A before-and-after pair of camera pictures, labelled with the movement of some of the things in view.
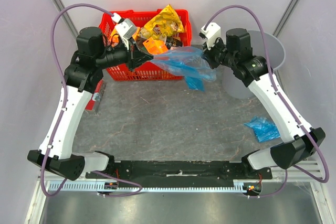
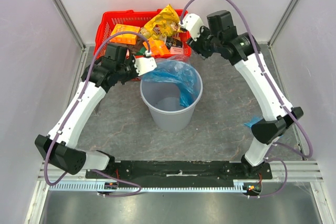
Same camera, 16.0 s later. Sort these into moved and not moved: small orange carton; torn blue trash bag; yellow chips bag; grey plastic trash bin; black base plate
Moved: grey plastic trash bin; torn blue trash bag
Not moved: black base plate; small orange carton; yellow chips bag
